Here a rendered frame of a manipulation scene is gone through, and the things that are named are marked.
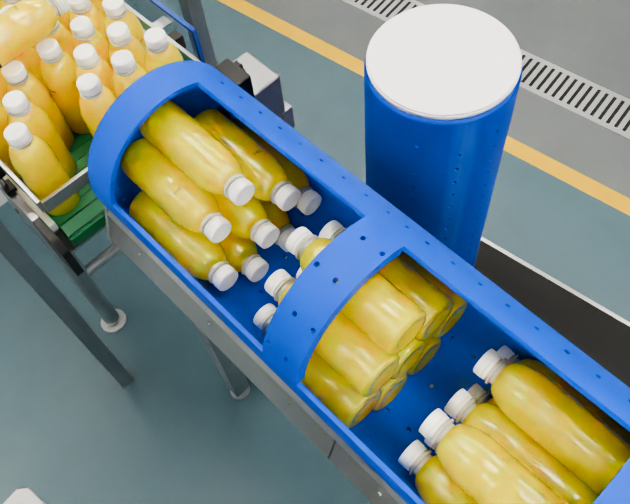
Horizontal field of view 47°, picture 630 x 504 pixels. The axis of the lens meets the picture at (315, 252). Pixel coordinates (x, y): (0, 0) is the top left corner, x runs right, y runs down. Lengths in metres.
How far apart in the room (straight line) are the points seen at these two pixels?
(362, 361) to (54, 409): 1.49
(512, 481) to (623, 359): 1.24
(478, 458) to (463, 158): 0.65
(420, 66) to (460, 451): 0.72
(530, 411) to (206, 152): 0.55
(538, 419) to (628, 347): 1.21
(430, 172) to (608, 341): 0.90
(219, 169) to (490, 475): 0.54
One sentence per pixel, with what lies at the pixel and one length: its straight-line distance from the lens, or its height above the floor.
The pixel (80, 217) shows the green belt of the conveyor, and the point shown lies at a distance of 1.41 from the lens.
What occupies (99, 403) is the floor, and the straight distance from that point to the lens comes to 2.24.
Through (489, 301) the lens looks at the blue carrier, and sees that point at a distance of 0.88.
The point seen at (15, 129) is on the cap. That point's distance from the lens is 1.30.
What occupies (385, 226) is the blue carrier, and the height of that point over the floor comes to 1.22.
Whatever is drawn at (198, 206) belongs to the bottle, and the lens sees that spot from 1.06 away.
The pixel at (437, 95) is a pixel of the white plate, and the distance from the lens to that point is 1.29.
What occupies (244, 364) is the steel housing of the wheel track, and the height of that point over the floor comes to 0.86.
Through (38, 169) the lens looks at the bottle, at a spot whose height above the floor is 1.04.
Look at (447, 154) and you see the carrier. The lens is 1.34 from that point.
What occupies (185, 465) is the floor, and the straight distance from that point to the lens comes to 2.11.
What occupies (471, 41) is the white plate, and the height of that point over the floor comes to 1.04.
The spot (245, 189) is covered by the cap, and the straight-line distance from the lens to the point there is 1.02.
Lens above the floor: 2.00
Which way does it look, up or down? 60 degrees down
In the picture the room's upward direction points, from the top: 8 degrees counter-clockwise
